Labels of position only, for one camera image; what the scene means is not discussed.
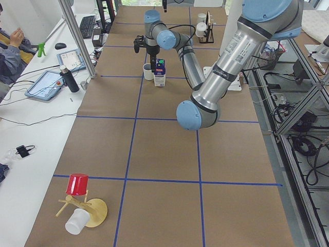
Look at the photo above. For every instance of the black water bottle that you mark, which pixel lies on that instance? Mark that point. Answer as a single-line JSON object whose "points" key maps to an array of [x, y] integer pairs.
{"points": [[68, 79]]}

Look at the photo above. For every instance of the aluminium frame post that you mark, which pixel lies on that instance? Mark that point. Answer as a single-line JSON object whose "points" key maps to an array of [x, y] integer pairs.
{"points": [[76, 34]]}

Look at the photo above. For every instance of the black keyboard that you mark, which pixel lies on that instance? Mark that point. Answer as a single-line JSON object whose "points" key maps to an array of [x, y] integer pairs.
{"points": [[87, 25]]}

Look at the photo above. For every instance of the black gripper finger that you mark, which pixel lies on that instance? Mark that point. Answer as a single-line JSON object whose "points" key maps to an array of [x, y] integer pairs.
{"points": [[164, 5], [153, 63]]}

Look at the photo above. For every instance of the far teach pendant tablet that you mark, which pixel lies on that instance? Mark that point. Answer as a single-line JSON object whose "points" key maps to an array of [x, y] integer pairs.
{"points": [[72, 60]]}

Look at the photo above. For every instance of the wooden mug tree stand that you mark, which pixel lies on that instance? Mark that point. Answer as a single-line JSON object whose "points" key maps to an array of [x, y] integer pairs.
{"points": [[96, 208]]}

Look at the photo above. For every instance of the white cup on tree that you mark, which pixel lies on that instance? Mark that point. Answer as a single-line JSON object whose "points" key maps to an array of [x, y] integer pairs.
{"points": [[77, 221]]}

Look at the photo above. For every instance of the teach pendant tablet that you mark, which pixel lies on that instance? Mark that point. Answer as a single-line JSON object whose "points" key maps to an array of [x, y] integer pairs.
{"points": [[46, 86], [72, 60]]}

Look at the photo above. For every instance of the red plastic cup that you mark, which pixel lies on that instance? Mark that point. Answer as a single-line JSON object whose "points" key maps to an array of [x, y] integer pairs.
{"points": [[77, 184]]}

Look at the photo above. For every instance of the near teach pendant tablet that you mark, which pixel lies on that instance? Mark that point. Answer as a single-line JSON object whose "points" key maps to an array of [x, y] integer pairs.
{"points": [[46, 86]]}

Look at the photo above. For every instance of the white handled mug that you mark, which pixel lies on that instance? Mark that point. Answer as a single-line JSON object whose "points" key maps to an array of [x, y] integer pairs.
{"points": [[147, 72]]}

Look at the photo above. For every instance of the seated person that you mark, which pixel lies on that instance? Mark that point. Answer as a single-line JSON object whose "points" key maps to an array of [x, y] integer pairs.
{"points": [[16, 53]]}

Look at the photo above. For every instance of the white cup on rack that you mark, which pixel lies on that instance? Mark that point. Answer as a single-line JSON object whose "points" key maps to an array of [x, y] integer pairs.
{"points": [[201, 18], [201, 28]]}

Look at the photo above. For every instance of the blue white milk carton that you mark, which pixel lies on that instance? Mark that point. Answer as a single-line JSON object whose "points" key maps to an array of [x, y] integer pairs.
{"points": [[160, 73]]}

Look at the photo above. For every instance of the small black device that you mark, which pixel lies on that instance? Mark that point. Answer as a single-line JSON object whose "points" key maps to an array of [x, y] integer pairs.
{"points": [[24, 151]]}

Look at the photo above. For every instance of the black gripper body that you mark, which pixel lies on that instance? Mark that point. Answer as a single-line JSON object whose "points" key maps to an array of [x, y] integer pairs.
{"points": [[152, 50]]}

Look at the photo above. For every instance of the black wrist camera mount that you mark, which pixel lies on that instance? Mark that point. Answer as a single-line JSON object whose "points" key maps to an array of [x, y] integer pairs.
{"points": [[139, 43]]}

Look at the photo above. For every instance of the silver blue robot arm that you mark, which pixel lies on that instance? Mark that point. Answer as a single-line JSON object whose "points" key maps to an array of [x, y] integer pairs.
{"points": [[259, 22]]}

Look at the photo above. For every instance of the black computer mouse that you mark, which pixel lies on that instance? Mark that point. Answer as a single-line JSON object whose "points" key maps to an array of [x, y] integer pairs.
{"points": [[59, 46]]}

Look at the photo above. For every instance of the black wire cup rack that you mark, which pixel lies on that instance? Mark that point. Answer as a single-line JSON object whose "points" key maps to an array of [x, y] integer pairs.
{"points": [[208, 37]]}

